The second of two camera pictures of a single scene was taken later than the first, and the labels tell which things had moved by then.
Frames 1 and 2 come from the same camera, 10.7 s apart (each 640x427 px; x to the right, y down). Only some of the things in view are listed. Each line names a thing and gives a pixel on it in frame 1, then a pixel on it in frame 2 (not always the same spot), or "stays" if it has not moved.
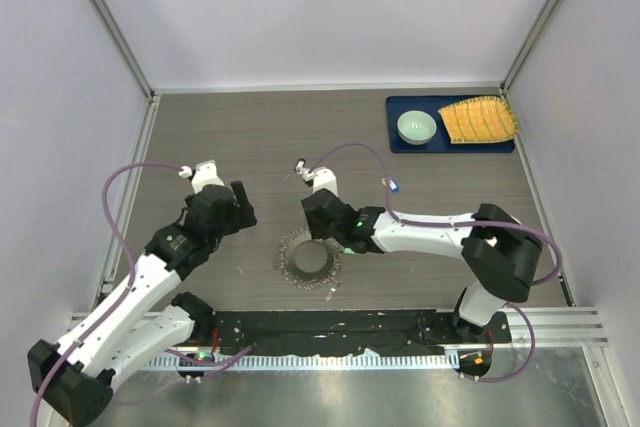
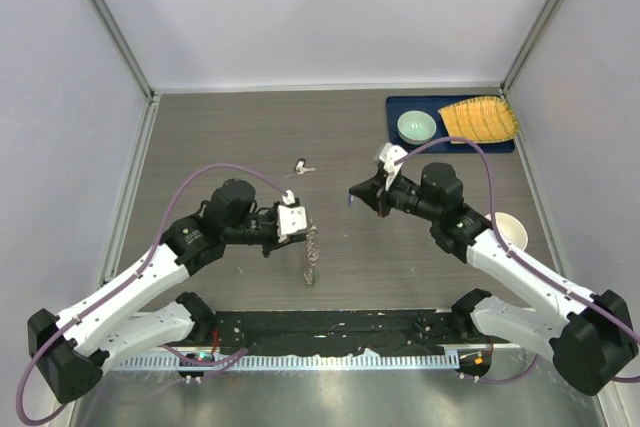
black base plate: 374,331 stays
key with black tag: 299,166 stays
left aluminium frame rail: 151,95 stays
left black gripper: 243,215 -> 290,239
